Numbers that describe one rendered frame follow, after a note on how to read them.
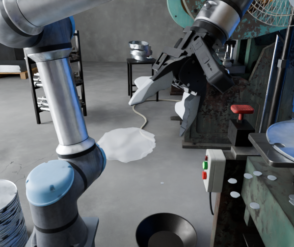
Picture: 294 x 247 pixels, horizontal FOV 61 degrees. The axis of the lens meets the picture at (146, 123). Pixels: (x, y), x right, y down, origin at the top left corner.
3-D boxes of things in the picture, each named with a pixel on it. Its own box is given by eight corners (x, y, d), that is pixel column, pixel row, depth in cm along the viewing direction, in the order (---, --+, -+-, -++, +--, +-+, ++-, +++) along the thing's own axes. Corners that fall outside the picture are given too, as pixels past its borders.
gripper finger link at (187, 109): (177, 125, 57) (181, 86, 53) (195, 135, 53) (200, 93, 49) (167, 127, 56) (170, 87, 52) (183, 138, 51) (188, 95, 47)
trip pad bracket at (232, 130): (229, 177, 89) (237, 126, 81) (223, 162, 98) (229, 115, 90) (247, 177, 88) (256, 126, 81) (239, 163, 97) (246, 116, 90)
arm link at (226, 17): (246, 26, 47) (226, -5, 42) (232, 47, 47) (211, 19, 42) (217, 24, 53) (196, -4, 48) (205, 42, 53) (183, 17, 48)
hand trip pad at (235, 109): (231, 130, 86) (234, 109, 83) (227, 123, 91) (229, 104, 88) (252, 131, 85) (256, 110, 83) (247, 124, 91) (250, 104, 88)
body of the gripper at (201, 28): (171, 88, 54) (201, 41, 54) (198, 100, 48) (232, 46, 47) (148, 70, 50) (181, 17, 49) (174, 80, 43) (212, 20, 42)
